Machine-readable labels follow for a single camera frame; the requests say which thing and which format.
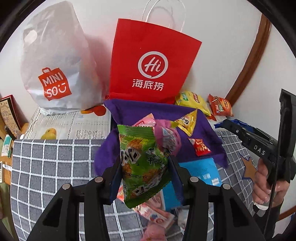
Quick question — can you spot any green snack packet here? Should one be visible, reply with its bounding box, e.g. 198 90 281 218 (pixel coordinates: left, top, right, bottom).
117 125 170 208

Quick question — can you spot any pink white snack packet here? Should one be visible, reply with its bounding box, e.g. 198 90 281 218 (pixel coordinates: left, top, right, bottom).
132 113 156 127

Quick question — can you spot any person's right hand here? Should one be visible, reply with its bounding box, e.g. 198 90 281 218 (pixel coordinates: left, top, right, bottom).
252 159 290 207

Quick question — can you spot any blue tissue pack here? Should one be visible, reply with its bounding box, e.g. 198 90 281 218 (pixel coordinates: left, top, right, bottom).
162 158 222 211

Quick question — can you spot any grey checked tablecloth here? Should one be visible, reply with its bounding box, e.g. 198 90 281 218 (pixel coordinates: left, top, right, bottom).
11 130 254 240

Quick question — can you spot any orange red snack bag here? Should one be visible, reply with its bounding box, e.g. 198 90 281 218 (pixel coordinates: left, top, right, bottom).
208 94 234 117

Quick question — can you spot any small red snack packet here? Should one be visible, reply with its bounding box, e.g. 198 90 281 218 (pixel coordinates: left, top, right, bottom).
189 138 211 157

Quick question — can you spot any purple cloth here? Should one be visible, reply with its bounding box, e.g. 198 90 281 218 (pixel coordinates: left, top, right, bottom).
94 99 228 176

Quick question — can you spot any yellow triangular snack packet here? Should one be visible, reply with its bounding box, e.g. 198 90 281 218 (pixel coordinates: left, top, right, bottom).
174 109 197 137

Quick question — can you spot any pink purple snack packet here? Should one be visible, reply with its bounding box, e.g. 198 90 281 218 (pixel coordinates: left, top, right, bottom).
153 120 182 156

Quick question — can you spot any yellow chip bag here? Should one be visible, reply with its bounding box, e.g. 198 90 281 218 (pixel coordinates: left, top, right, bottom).
175 90 211 116

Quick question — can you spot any patterned brown box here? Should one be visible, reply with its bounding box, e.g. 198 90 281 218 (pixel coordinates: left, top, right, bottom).
1 95 22 138

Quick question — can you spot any white Miniso plastic bag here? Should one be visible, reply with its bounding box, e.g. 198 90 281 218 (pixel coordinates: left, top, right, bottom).
21 1 103 115

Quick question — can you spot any red paper shopping bag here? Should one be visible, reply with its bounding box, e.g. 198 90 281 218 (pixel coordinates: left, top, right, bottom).
109 19 202 104

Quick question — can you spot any brown wooden door frame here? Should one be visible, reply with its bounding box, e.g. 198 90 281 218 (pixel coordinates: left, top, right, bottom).
226 14 271 106

